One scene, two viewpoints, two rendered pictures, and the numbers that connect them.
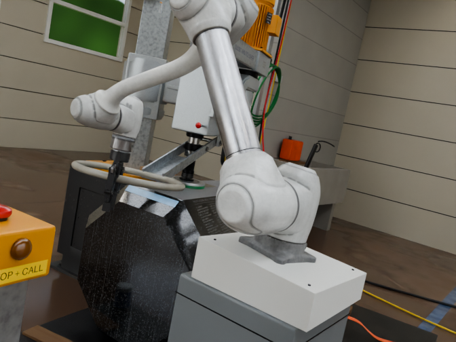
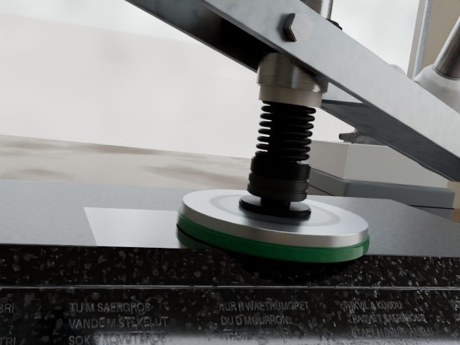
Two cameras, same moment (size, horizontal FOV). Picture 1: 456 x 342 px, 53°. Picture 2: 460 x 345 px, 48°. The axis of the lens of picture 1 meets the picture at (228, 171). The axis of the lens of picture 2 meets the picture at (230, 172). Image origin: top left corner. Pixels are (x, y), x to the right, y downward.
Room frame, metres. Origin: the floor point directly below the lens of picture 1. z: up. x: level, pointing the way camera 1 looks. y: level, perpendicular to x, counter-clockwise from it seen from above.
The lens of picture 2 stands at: (3.08, 0.54, 0.99)
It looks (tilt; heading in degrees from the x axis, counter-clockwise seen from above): 8 degrees down; 219
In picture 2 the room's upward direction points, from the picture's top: 7 degrees clockwise
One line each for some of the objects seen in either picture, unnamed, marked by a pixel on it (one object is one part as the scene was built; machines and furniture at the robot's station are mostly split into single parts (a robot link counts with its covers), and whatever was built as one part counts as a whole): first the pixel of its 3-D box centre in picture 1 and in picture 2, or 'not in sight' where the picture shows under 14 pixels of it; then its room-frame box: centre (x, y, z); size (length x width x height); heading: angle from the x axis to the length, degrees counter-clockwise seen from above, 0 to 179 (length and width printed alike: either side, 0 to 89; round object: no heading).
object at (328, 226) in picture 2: (186, 180); (273, 213); (2.59, 0.22, 0.87); 0.21 x 0.21 x 0.01
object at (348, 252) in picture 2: (186, 181); (273, 217); (2.59, 0.22, 0.87); 0.22 x 0.22 x 0.04
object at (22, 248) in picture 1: (21, 249); not in sight; (0.61, 0.26, 1.05); 0.03 x 0.02 x 0.03; 152
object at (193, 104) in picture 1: (207, 99); not in sight; (2.67, 0.20, 1.35); 0.36 x 0.22 x 0.45; 163
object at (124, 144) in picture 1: (122, 144); not in sight; (1.75, 0.42, 1.10); 0.09 x 0.09 x 0.06
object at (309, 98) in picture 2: not in sight; (291, 87); (2.59, 0.22, 1.02); 0.07 x 0.07 x 0.04
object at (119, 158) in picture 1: (118, 162); not in sight; (1.75, 0.42, 1.03); 0.08 x 0.07 x 0.09; 178
